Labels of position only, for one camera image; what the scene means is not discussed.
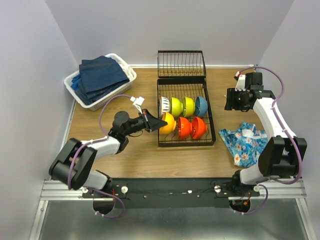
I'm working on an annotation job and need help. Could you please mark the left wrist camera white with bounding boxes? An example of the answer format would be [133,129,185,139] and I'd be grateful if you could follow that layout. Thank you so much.
[130,96,145,114]

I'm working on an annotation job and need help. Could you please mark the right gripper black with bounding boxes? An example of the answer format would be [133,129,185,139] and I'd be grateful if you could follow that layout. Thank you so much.
[223,87,249,111]

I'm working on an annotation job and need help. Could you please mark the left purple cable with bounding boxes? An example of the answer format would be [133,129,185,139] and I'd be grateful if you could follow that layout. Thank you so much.
[66,94,136,219]

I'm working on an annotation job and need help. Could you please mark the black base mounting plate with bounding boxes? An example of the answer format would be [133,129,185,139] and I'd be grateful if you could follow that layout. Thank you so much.
[82,177,261,210]

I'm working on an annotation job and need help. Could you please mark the yellow orange bowl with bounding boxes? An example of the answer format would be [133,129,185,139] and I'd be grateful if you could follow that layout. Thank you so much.
[159,112,176,135]

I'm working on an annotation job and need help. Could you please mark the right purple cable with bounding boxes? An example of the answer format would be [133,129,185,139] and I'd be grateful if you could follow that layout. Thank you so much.
[232,66,304,216]

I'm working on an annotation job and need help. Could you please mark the purple cable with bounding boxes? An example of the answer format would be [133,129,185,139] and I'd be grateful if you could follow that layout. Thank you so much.
[232,66,304,216]
[66,94,136,219]

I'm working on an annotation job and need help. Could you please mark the folded dark blue towels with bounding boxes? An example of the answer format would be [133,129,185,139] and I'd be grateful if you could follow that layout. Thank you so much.
[71,55,130,105]

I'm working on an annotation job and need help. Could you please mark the red orange bowl stack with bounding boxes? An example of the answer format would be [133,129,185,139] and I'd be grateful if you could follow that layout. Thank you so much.
[178,117,192,139]

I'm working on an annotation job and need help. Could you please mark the lime bowl ribbed white outside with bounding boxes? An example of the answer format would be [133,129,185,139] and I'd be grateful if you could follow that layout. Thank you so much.
[158,96,183,118]

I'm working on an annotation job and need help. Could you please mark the lime green plain bowl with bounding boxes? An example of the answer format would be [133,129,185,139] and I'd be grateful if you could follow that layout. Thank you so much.
[182,96,196,118]

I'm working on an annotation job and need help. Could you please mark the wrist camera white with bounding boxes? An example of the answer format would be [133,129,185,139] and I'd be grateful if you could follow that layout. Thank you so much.
[234,71,247,92]
[130,96,145,114]

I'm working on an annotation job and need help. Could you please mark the blue ceramic bowl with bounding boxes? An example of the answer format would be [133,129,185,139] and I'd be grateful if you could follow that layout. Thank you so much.
[195,96,208,117]

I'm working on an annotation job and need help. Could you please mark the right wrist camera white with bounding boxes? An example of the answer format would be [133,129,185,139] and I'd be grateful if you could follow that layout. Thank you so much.
[234,71,247,92]

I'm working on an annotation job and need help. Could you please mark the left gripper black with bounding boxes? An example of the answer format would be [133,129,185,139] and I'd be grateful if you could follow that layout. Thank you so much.
[124,109,168,137]

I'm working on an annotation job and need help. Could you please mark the black wire dish rack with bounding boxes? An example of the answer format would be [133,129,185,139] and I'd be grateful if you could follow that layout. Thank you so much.
[157,50,216,147]

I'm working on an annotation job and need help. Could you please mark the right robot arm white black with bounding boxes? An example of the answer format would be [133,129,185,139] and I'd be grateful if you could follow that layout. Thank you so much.
[224,70,307,196]

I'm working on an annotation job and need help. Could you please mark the blue floral cloth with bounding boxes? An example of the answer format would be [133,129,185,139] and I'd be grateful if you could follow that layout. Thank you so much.
[219,122,268,168]

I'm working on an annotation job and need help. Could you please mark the white plastic basket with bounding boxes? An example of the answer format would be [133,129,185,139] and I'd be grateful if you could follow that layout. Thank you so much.
[64,53,137,111]

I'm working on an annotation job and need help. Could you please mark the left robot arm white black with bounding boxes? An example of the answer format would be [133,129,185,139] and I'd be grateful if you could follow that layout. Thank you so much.
[48,108,168,198]

